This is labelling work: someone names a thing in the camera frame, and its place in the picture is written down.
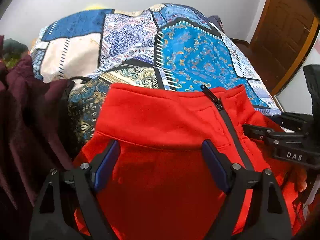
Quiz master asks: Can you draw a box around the red zip jacket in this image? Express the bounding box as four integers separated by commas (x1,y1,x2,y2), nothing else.
73,83,303,239

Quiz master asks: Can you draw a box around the person's right hand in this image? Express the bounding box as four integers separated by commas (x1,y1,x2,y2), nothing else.
290,166,308,193

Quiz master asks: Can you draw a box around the white heart sliding door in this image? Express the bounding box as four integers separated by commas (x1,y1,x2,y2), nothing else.
277,35,319,114

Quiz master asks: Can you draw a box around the folded maroon garment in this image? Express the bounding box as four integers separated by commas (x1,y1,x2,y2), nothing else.
1,46,73,212

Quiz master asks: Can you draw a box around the grey backpack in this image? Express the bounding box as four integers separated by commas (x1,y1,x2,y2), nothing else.
208,15,225,33

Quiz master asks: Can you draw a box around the blue patchwork quilt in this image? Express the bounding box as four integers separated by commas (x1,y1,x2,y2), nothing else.
30,3,280,146

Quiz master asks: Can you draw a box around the dark green cushion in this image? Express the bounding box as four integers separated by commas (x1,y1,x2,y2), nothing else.
3,38,28,59

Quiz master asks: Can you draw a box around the yellow curved tube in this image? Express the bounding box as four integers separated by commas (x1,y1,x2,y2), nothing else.
83,3,108,11

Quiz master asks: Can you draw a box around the wooden wardrobe frame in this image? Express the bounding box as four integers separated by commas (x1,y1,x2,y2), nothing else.
249,0,320,96

